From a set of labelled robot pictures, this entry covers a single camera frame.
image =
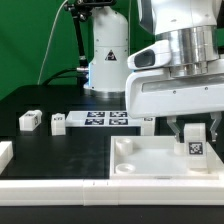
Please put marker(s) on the white square tabletop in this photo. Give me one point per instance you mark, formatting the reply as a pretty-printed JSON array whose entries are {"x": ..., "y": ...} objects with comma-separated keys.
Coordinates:
[{"x": 157, "y": 157}]

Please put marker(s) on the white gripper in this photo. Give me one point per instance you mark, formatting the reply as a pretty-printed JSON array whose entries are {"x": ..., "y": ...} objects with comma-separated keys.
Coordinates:
[{"x": 154, "y": 94}]

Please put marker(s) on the black camera stand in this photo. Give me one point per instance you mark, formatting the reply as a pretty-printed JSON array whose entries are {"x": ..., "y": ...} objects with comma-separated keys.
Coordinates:
[{"x": 80, "y": 11}]

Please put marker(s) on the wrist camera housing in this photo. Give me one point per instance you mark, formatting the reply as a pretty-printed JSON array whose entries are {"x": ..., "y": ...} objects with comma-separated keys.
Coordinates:
[{"x": 153, "y": 56}]

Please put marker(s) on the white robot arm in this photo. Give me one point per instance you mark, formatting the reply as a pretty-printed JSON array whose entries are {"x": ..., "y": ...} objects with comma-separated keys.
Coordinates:
[{"x": 181, "y": 73}]

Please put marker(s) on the white marker base plate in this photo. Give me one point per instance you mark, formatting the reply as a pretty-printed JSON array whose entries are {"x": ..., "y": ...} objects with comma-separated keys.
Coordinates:
[{"x": 100, "y": 119}]

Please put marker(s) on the white U-shaped obstacle fence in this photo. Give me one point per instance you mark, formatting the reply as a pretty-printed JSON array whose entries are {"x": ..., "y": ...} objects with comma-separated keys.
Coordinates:
[{"x": 112, "y": 192}]

